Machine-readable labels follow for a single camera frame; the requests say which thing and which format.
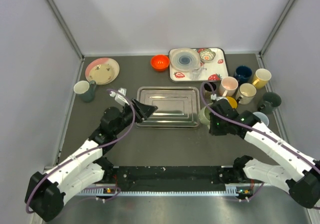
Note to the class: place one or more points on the cream mug black handle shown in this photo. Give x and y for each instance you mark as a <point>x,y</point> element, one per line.
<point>245,94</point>

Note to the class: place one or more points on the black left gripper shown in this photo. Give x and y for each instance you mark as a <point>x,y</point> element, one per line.
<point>137,109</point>

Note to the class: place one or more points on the white strawberry pattern tray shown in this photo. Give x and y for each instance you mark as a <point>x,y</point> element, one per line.
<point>212,71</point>

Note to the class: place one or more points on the dark teal mug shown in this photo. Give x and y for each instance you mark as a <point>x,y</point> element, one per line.
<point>85,90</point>

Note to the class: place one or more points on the clear drinking glass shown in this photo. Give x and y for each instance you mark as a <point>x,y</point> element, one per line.
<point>194,74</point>

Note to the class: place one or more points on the pink cream large plate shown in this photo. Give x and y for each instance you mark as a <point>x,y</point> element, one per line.
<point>98,61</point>

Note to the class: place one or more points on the orange bowl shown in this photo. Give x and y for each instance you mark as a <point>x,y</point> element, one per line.
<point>160,62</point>

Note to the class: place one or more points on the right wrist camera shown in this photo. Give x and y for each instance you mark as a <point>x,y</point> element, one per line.
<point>214,98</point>

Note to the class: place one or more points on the navy blue ceramic mug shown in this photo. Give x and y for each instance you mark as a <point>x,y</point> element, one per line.
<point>242,74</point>

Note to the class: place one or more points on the brown ceramic mug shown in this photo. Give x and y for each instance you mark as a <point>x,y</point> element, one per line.
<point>207,89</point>

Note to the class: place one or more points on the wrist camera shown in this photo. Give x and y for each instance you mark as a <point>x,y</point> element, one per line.
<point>214,98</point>
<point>119,97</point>

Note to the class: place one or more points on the light blue footed cup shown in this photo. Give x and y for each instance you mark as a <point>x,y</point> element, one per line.
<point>263,117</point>

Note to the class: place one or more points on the stainless steel tray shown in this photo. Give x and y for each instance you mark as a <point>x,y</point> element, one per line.
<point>178,107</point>

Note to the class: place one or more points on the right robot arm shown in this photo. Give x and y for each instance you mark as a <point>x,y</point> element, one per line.
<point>296,174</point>

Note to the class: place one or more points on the bright yellow mug black handle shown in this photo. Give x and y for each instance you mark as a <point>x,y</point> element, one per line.
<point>233,103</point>

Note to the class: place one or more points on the pink ceramic mug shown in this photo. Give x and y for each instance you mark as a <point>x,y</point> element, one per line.
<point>228,86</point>

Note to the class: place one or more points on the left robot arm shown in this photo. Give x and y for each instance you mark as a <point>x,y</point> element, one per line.
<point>48,193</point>

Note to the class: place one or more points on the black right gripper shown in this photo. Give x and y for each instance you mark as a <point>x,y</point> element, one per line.
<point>218,125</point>

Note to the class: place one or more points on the small patterned bowl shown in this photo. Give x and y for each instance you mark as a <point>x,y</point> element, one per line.
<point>207,55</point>

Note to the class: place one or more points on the light green ceramic mug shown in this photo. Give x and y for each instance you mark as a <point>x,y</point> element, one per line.
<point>204,117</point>

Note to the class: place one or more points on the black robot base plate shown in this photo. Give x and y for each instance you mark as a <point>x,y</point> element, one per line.
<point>172,178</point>

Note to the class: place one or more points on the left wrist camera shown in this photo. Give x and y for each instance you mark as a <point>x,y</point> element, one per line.
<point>119,97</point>

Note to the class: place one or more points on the grey mug black handle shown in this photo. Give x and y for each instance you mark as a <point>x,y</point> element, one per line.
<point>269,102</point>

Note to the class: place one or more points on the pale yellow ceramic mug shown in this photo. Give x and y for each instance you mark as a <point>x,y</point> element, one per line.
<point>261,78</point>

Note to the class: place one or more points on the small cream plate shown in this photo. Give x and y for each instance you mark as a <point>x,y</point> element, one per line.
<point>103,73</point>

